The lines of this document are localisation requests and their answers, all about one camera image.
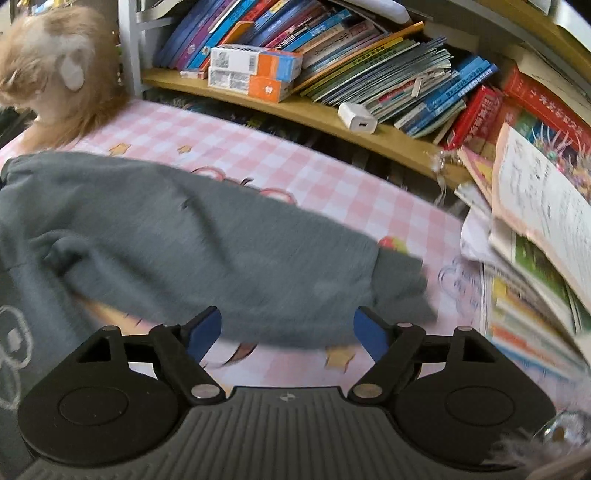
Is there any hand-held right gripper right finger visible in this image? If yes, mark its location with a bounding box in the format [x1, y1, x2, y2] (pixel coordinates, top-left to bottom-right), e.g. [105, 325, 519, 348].
[346, 307, 502, 407]

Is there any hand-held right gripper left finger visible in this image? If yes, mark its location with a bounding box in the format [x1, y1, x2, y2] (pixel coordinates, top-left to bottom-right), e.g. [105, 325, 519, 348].
[60, 305, 228, 407]

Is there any grey hoodie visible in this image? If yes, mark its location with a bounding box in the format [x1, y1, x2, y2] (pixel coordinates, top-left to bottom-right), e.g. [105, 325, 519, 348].
[0, 151, 439, 467]

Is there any pile of notebooks and papers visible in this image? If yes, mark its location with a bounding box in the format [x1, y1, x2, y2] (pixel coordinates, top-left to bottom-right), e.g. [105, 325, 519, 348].
[455, 122, 591, 384]

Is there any pink checked table mat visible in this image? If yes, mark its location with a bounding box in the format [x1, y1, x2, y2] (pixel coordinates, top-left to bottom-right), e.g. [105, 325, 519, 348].
[0, 99, 591, 416]

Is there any white charger plug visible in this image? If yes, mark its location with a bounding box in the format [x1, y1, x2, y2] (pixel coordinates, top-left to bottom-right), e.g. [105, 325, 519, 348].
[338, 102, 378, 136]

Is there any wooden bookshelf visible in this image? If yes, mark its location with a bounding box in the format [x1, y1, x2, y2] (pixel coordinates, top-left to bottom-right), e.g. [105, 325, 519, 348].
[117, 0, 591, 185]

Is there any orange white cardboard box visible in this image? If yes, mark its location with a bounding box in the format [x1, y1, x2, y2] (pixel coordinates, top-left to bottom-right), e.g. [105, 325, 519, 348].
[210, 44, 303, 81]
[208, 67, 296, 103]

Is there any fluffy orange white cat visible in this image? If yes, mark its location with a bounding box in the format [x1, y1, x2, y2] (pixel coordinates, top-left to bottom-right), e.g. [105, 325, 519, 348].
[0, 6, 127, 151]

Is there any row of colourful books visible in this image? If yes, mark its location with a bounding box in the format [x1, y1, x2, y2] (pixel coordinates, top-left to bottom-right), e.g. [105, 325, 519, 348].
[152, 0, 499, 139]

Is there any red thick book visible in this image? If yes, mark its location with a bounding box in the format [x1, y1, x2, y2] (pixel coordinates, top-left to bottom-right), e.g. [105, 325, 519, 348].
[501, 65, 591, 153]

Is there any white flat tablet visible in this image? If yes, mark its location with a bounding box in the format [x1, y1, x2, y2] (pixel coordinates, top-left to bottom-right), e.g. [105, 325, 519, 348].
[365, 0, 414, 24]

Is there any beaded key chain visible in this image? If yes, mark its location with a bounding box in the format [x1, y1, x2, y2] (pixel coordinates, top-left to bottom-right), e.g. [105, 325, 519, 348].
[429, 150, 462, 204]

